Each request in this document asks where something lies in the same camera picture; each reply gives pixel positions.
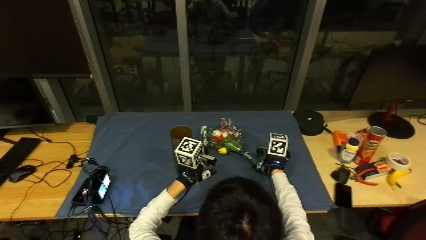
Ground orange bottle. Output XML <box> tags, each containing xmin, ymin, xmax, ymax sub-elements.
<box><xmin>330</xmin><ymin>129</ymin><xmax>350</xmax><ymax>148</ymax></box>

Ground red and black backpack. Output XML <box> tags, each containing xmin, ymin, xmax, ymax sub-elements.
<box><xmin>366</xmin><ymin>199</ymin><xmax>426</xmax><ymax>240</ymax></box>

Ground dark monitor with red stand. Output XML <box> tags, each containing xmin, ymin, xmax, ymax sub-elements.
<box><xmin>346</xmin><ymin>44</ymin><xmax>426</xmax><ymax>140</ymax></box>

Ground white tape roll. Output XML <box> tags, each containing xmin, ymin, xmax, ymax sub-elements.
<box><xmin>385</xmin><ymin>152</ymin><xmax>413</xmax><ymax>172</ymax></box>

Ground blue table cloth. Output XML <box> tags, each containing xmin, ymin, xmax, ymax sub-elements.
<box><xmin>56</xmin><ymin>110</ymin><xmax>335</xmax><ymax>220</ymax></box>

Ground flower bouquet with green stems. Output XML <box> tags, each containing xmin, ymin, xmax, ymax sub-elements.
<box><xmin>200</xmin><ymin>117</ymin><xmax>264</xmax><ymax>167</ymax></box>

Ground white marker cube on left glove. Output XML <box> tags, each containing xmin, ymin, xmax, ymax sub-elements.
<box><xmin>173</xmin><ymin>136</ymin><xmax>205</xmax><ymax>170</ymax></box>

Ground red and blue packet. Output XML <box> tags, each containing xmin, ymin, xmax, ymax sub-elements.
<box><xmin>354</xmin><ymin>158</ymin><xmax>394</xmax><ymax>181</ymax></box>

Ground red chip can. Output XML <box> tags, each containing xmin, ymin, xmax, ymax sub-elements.
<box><xmin>353</xmin><ymin>125</ymin><xmax>389</xmax><ymax>166</ymax></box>

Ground yellow banana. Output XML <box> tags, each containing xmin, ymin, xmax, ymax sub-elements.
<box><xmin>386</xmin><ymin>168</ymin><xmax>414</xmax><ymax>190</ymax></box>

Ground dark computer monitor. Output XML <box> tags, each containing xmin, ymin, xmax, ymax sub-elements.
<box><xmin>0</xmin><ymin>74</ymin><xmax>61</xmax><ymax>130</ymax></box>

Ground grey window frame post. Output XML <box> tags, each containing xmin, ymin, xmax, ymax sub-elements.
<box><xmin>284</xmin><ymin>0</ymin><xmax>329</xmax><ymax>112</ymax></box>
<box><xmin>173</xmin><ymin>0</ymin><xmax>193</xmax><ymax>113</ymax></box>
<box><xmin>67</xmin><ymin>0</ymin><xmax>120</xmax><ymax>114</ymax></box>

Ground black round cap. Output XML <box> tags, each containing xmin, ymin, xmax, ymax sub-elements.
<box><xmin>292</xmin><ymin>109</ymin><xmax>333</xmax><ymax>137</ymax></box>

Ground black computer mouse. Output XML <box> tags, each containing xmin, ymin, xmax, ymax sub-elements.
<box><xmin>8</xmin><ymin>164</ymin><xmax>39</xmax><ymax>184</ymax></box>

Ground phone with lit screen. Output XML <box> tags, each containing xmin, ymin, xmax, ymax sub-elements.
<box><xmin>91</xmin><ymin>166</ymin><xmax>113</xmax><ymax>205</ymax></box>

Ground black smartphone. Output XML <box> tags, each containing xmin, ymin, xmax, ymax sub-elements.
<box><xmin>334</xmin><ymin>182</ymin><xmax>354</xmax><ymax>210</ymax></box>

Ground white marker cube on glove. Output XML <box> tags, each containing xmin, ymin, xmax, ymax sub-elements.
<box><xmin>266</xmin><ymin>132</ymin><xmax>290</xmax><ymax>157</ymax></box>
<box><xmin>173</xmin><ymin>136</ymin><xmax>205</xmax><ymax>170</ymax></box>

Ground black device with cables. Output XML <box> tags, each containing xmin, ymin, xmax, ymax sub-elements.
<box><xmin>71</xmin><ymin>176</ymin><xmax>96</xmax><ymax>206</ymax></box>

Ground orange handled pliers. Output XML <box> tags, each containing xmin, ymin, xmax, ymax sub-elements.
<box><xmin>349</xmin><ymin>175</ymin><xmax>379</xmax><ymax>187</ymax></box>

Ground person's right hand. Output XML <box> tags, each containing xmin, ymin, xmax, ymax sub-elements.
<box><xmin>256</xmin><ymin>147</ymin><xmax>293</xmax><ymax>176</ymax></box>

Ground black cables bundle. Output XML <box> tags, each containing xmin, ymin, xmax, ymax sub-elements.
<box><xmin>8</xmin><ymin>126</ymin><xmax>134</xmax><ymax>240</ymax></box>

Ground white marker cube on right glove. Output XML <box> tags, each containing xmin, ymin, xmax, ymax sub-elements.
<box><xmin>266</xmin><ymin>132</ymin><xmax>290</xmax><ymax>157</ymax></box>

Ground dark cylinder vase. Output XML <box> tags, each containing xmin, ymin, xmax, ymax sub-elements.
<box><xmin>169</xmin><ymin>124</ymin><xmax>193</xmax><ymax>150</ymax></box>

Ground small black pouch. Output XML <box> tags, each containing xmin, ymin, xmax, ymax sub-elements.
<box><xmin>329</xmin><ymin>165</ymin><xmax>353</xmax><ymax>185</ymax></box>

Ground person's left hand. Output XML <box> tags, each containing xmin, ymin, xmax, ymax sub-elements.
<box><xmin>174</xmin><ymin>153</ymin><xmax>218</xmax><ymax>188</ymax></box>

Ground white bottle with blue cap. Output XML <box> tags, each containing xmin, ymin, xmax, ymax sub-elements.
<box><xmin>337</xmin><ymin>137</ymin><xmax>361</xmax><ymax>165</ymax></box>

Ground black keyboard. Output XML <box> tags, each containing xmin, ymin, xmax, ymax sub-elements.
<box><xmin>0</xmin><ymin>136</ymin><xmax>44</xmax><ymax>186</ymax></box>

